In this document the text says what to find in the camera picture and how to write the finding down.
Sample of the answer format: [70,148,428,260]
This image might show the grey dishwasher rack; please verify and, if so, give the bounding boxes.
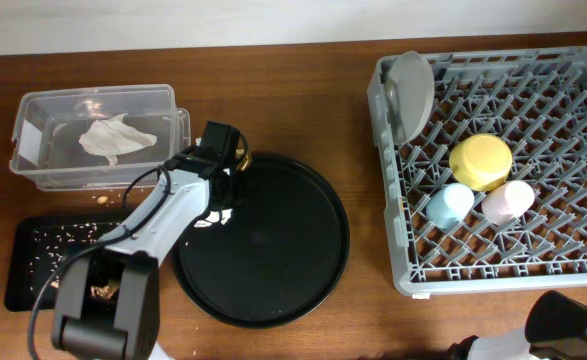
[367,46,587,297]

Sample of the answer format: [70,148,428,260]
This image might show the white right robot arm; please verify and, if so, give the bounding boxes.
[445,134,587,359]

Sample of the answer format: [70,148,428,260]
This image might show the pink plastic cup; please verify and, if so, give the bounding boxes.
[481,180,535,225]

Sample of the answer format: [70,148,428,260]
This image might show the food scraps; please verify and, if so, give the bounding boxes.
[90,280,120,300]

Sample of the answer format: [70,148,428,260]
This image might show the clear plastic storage bin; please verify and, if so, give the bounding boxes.
[9,84,191,191]

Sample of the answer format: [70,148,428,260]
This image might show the grey plate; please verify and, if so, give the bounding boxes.
[385,51,434,144]

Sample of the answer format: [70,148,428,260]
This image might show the white paper napkin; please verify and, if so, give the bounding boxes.
[79,113,157,166]

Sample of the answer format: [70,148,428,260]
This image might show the round black tray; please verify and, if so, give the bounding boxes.
[171,153,350,328]

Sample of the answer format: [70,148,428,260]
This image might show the light blue plastic cup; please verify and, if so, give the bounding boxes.
[426,183,474,230]

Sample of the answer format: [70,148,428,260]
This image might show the yellow plastic bowl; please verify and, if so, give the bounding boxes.
[449,134,513,192]

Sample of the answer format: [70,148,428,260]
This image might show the gold foil wrapper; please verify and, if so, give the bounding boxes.
[236,148,252,171]

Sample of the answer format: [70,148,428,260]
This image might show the black rectangular tray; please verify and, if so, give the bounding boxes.
[4,211,128,312]

